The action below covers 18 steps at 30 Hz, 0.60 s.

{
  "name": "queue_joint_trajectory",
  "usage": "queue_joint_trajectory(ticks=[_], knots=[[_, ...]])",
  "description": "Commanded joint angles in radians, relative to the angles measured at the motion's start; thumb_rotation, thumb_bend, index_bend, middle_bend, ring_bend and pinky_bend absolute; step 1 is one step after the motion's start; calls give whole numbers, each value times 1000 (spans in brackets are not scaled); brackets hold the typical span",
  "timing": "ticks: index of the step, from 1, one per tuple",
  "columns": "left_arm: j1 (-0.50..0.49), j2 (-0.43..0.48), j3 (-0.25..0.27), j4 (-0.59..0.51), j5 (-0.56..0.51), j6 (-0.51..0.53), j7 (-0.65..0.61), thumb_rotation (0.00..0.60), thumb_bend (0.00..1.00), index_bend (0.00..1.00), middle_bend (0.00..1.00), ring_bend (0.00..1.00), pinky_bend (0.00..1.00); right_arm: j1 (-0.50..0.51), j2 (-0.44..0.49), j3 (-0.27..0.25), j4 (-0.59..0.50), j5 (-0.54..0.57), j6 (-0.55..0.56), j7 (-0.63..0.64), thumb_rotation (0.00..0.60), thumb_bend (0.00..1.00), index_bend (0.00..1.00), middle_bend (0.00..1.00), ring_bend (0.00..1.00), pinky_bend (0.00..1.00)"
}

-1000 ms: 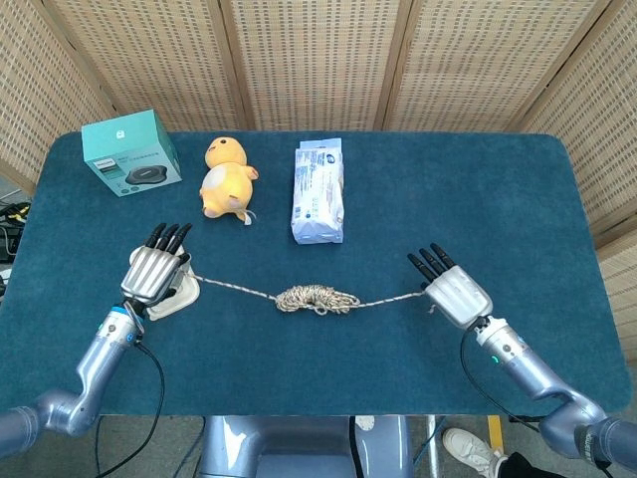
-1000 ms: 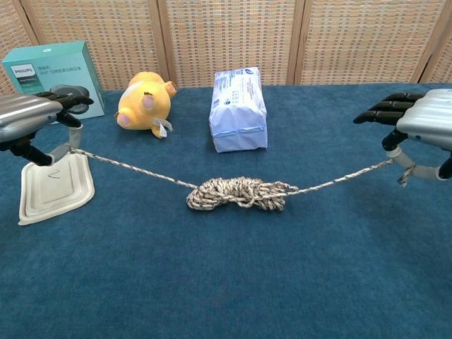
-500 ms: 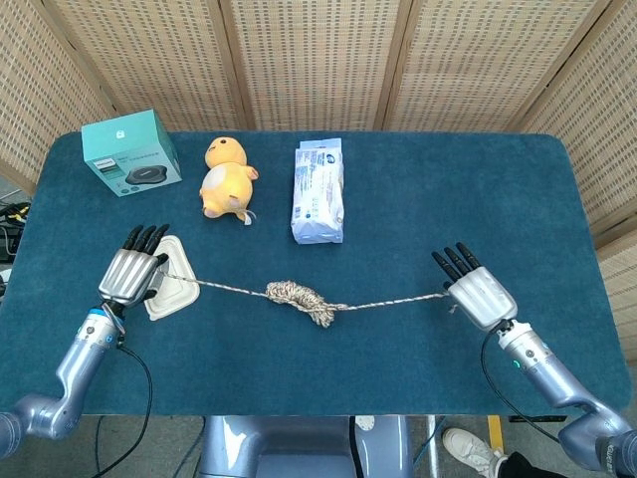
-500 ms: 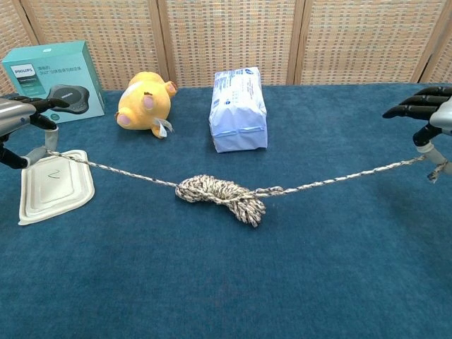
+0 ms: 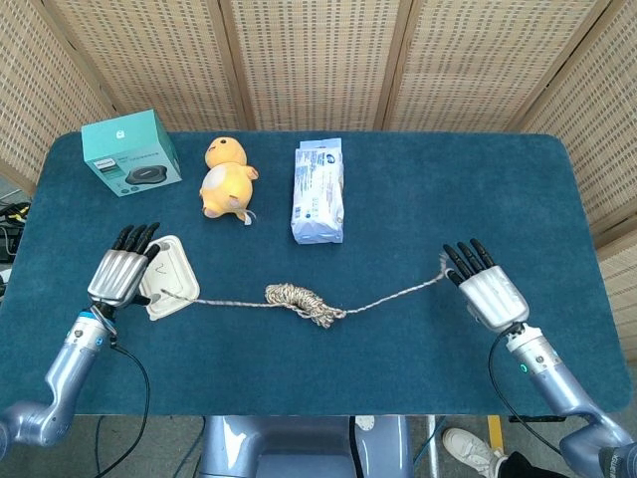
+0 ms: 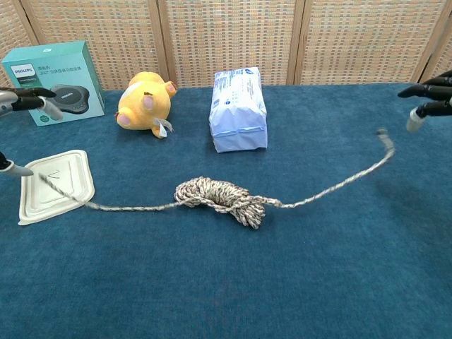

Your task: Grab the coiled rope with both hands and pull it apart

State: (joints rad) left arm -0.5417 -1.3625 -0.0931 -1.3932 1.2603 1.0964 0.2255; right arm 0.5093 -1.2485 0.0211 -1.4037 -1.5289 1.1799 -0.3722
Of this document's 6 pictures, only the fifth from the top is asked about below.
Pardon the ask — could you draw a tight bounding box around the blue table cloth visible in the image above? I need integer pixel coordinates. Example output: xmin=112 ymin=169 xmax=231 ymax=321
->
xmin=0 ymin=129 xmax=632 ymax=417

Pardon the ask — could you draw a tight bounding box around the teal Philips speaker box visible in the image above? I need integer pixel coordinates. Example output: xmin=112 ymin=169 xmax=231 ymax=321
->
xmin=81 ymin=109 xmax=182 ymax=198

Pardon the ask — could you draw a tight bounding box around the black trouser leg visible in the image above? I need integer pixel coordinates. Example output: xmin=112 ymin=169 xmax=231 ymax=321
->
xmin=502 ymin=450 xmax=566 ymax=478

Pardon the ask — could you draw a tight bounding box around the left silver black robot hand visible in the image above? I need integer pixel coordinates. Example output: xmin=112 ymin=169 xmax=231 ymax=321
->
xmin=87 ymin=222 xmax=163 ymax=308

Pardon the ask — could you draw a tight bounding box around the white rectangular container lid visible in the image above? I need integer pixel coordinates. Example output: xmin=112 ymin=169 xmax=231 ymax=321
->
xmin=138 ymin=234 xmax=201 ymax=322

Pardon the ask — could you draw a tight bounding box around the beige twisted rope bundle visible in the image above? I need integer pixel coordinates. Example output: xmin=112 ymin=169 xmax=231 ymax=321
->
xmin=159 ymin=252 xmax=452 ymax=330

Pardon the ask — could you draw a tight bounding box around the power strip with cables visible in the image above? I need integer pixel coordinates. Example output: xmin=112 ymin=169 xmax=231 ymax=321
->
xmin=0 ymin=198 xmax=32 ymax=265

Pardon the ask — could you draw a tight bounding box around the woven wooden folding screen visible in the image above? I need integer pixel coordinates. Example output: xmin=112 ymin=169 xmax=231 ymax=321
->
xmin=0 ymin=0 xmax=637 ymax=350

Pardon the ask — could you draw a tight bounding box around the pale blue tissue pack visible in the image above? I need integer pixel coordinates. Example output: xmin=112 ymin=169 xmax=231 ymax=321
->
xmin=290 ymin=138 xmax=345 ymax=246

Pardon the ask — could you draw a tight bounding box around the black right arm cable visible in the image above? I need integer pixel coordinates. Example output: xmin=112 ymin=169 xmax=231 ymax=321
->
xmin=487 ymin=331 xmax=563 ymax=457

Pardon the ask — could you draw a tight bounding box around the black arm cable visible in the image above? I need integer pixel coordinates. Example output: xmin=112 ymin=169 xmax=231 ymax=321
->
xmin=487 ymin=331 xmax=563 ymax=457
xmin=94 ymin=343 xmax=150 ymax=477

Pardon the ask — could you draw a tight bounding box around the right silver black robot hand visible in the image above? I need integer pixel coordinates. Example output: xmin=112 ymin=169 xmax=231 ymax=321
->
xmin=441 ymin=238 xmax=531 ymax=333

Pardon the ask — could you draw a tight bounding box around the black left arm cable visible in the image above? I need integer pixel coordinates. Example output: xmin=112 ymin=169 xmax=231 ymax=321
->
xmin=94 ymin=343 xmax=150 ymax=477

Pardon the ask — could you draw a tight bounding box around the yellow plush toy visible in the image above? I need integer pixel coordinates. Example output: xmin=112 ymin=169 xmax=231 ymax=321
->
xmin=199 ymin=136 xmax=260 ymax=225

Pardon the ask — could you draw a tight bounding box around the grey-blue robot torso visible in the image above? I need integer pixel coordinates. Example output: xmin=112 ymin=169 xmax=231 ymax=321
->
xmin=198 ymin=415 xmax=415 ymax=478

